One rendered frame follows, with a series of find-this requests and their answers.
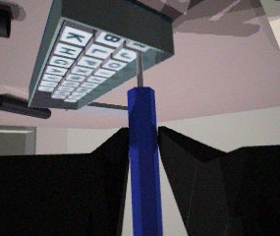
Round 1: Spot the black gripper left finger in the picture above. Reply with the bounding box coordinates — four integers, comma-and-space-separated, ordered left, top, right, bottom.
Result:
0, 127, 130, 236

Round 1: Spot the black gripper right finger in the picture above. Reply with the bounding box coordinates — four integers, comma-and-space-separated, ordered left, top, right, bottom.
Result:
157, 126, 280, 236

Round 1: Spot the keyboard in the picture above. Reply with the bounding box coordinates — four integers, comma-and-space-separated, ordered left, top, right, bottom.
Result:
28, 0, 176, 110

